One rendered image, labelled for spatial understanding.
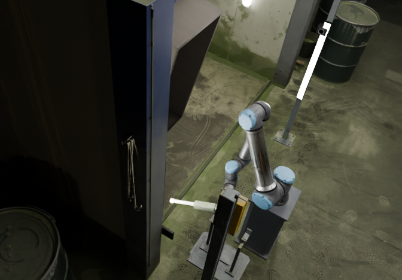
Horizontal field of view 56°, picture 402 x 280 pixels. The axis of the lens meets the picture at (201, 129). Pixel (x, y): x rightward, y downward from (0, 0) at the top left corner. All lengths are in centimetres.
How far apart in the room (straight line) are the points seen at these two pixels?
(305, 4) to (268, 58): 81
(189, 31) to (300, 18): 212
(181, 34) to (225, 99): 213
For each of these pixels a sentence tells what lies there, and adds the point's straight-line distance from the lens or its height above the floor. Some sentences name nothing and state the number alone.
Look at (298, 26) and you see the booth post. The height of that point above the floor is 86.
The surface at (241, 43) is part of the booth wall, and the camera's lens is 480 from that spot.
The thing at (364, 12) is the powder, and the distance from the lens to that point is 513.
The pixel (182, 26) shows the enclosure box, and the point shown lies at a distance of 249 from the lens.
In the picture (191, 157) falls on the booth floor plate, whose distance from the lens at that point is 377.
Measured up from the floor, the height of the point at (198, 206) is 73.
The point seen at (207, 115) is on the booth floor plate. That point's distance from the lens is 420.
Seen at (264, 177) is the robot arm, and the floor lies 100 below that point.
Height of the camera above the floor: 292
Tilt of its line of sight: 46 degrees down
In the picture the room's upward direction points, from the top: 8 degrees clockwise
